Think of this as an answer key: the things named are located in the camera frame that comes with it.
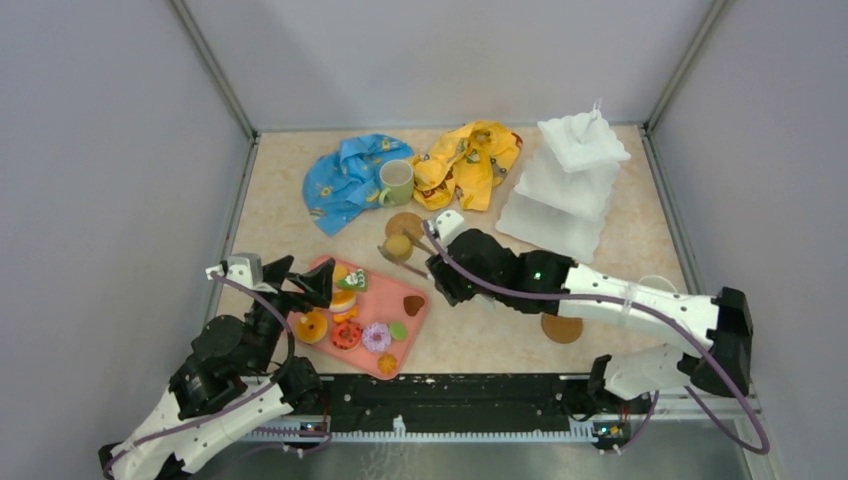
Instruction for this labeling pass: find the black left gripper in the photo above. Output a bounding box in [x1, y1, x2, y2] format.
[248, 255, 337, 374]

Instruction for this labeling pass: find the orange glazed bun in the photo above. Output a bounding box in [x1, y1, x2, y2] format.
[294, 310, 329, 345]

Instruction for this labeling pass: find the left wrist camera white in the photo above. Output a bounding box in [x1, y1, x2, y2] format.
[205, 253, 266, 291]

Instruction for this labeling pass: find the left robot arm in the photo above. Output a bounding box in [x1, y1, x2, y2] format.
[98, 253, 336, 479]

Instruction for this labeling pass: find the yellow orange pastry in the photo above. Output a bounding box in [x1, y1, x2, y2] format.
[328, 290, 357, 313]

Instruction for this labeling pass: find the white tiered dessert stand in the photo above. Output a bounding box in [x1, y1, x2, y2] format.
[495, 99, 631, 263]

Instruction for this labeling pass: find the purple sprinkled donut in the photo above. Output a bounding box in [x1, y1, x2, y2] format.
[361, 322, 392, 354]

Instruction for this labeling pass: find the blue patterned cloth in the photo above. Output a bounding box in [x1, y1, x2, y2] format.
[302, 134, 413, 237]

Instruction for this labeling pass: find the green mug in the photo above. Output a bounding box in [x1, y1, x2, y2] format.
[378, 160, 414, 206]

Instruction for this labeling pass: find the woven rattan coaster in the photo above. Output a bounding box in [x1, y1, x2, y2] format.
[384, 212, 424, 240]

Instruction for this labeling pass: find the orange swirl cookie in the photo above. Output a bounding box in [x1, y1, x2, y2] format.
[377, 353, 398, 375]

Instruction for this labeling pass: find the red orange donut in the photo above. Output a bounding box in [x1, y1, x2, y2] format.
[330, 320, 363, 351]

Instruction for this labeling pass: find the round wooden coaster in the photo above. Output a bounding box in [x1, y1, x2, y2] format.
[541, 314, 584, 344]

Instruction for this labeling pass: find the metal tongs white handle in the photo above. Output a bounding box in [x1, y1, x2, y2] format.
[377, 229, 498, 311]

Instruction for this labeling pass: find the brown heart cookie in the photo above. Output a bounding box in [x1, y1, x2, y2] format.
[403, 295, 426, 317]

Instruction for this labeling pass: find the round tan muffin cake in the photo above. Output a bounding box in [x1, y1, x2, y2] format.
[383, 234, 414, 261]

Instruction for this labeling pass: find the green round macaron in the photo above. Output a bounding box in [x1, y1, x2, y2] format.
[388, 321, 408, 342]

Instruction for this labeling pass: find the green cake slice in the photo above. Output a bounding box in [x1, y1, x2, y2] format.
[336, 269, 368, 292]

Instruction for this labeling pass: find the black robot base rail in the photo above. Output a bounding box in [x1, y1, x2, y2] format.
[294, 374, 650, 434]

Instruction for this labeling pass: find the yellow patterned cloth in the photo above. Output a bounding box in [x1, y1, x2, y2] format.
[412, 120, 523, 211]

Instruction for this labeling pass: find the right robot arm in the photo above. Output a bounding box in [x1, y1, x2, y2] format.
[425, 227, 753, 412]

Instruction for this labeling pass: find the pink cup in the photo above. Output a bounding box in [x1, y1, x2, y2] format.
[637, 275, 678, 293]

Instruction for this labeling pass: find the pink plastic tray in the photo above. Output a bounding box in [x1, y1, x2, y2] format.
[288, 259, 429, 380]

